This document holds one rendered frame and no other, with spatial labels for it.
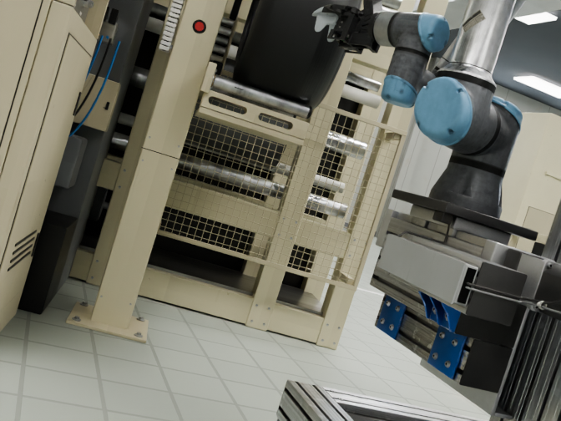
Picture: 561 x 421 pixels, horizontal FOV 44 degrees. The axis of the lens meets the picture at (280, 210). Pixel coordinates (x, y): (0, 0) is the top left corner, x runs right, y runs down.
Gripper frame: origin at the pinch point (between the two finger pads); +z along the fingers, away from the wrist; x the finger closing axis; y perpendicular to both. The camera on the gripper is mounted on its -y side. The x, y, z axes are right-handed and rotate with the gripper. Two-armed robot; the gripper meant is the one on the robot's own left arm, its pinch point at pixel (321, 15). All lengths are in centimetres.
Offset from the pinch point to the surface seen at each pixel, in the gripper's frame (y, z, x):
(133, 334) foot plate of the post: 101, 66, 38
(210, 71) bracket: 12, 60, 20
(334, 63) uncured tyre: -6, 35, 45
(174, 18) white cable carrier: -1, 80, 13
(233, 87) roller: 13, 58, 30
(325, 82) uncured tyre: 0, 38, 48
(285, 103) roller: 10, 48, 44
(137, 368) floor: 104, 39, 24
